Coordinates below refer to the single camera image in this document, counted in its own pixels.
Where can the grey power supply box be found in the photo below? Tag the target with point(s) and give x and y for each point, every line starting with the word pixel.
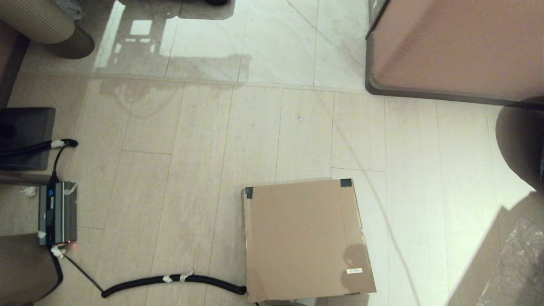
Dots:
pixel 57 212

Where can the beige ribbed round pouf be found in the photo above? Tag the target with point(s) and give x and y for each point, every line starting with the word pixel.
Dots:
pixel 34 19

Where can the white crumpled tape scrap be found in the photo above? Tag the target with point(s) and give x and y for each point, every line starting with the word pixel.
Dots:
pixel 29 191

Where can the pink cabinet with grey base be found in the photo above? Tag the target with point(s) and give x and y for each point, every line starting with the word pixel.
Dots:
pixel 459 42

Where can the grey crumpled cloth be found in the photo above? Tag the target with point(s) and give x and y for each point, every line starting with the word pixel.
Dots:
pixel 68 8

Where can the brown cardboard shoe box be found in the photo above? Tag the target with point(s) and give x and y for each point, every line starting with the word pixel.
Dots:
pixel 306 238

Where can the dark grey square platform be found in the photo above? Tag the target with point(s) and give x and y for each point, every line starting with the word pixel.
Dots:
pixel 25 136

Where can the crumpled clear plastic sheet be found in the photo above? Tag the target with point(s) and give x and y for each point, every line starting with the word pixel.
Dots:
pixel 518 263

